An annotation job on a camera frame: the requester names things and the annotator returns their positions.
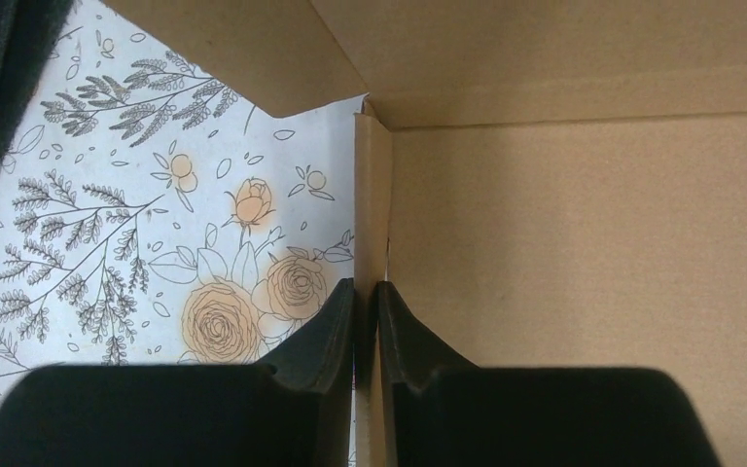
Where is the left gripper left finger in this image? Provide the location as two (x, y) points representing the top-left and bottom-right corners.
(0, 278), (355, 466)

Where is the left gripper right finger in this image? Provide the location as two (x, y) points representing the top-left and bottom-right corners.
(376, 281), (720, 466)

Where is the brown cardboard box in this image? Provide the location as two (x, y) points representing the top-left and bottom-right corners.
(112, 1), (747, 466)

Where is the floral patterned table mat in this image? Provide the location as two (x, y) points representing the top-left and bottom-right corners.
(0, 1), (363, 407)

